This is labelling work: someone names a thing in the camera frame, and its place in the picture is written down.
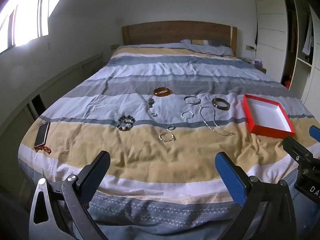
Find twisted silver hoop earring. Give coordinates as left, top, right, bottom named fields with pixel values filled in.
left=159, top=132, right=175, bottom=142

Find silver wristwatch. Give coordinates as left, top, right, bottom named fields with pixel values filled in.
left=147, top=98, right=155, bottom=108

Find silver chain necklace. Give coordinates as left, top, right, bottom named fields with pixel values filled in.
left=198, top=104, right=236, bottom=137

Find grey pillow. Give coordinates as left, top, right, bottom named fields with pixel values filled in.
left=180, top=39, right=234, bottom=56

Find thin silver bangle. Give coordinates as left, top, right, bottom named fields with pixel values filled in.
left=183, top=96, right=201, bottom=105

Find wooden bedside table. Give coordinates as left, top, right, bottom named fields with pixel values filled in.
left=254, top=65, right=266, bottom=74

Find dark olive bangle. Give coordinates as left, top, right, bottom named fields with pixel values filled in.
left=212, top=98, right=231, bottom=111

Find wall socket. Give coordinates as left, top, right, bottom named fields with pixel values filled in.
left=246, top=45, right=256, bottom=51

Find striped bed duvet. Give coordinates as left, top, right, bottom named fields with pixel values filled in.
left=18, top=43, right=319, bottom=235

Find bright window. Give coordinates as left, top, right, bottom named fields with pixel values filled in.
left=1, top=0, right=60, bottom=53

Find red shallow box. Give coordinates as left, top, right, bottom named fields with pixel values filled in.
left=242, top=94, right=295, bottom=139

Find black bead bracelet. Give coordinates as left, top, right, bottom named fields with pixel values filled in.
left=116, top=115, right=136, bottom=132

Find white wardrobe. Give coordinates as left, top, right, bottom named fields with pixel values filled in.
left=255, top=0, right=319, bottom=103

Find purple tissue box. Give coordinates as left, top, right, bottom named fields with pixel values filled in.
left=253, top=60, right=263, bottom=66

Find amber bangle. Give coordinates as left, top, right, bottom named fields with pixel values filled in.
left=153, top=87, right=172, bottom=97

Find red item in wardrobe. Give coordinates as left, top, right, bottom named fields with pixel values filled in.
left=283, top=75, right=292, bottom=89

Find red cord strap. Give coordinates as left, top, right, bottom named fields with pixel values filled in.
left=34, top=145, right=53, bottom=155

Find black smartphone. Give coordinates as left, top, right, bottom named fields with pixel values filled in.
left=34, top=121, right=50, bottom=148

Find wooden headboard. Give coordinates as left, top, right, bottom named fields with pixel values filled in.
left=121, top=21, right=238, bottom=55

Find hanging clothes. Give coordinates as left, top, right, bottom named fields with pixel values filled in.
left=302, top=15, right=313, bottom=56

